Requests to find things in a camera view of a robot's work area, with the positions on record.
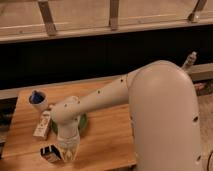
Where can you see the metal railing post left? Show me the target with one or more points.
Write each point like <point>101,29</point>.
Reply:
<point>47,17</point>

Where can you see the metal railing post middle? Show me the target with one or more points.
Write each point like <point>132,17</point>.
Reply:
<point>113,14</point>

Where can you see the white milk carton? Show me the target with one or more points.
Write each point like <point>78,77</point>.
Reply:
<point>43,126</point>

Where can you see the wooden table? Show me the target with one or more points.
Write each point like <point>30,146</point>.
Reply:
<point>106,144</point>

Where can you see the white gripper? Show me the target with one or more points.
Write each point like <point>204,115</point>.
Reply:
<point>68,146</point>

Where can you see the black and white eraser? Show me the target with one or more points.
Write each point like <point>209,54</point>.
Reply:
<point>50,153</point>

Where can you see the metal railing post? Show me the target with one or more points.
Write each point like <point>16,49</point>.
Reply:
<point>113,14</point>
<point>47,17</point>
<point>194,15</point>

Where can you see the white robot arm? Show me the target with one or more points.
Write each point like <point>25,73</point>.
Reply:
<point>164,114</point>

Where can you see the metal railing post right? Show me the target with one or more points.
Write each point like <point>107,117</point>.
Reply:
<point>194,15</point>

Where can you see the green plate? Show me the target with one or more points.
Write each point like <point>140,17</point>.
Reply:
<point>82,124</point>

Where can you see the small metal fixture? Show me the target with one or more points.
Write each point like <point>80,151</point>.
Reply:
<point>190,60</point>

